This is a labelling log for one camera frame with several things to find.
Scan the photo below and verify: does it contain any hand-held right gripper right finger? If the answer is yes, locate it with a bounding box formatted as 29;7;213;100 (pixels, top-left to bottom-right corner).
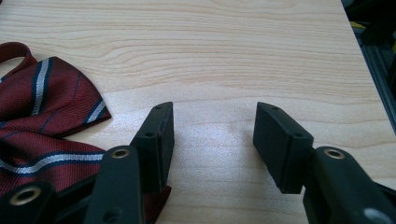
252;101;315;195

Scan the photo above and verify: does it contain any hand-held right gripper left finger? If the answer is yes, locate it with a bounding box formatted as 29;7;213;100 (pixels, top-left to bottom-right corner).
129;101;176;194

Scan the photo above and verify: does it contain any dark red striped necktie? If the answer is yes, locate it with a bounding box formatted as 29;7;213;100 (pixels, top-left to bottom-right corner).
0;41;173;224

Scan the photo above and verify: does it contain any metal frame rail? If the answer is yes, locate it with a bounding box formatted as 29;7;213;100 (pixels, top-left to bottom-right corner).
358;29;396;136

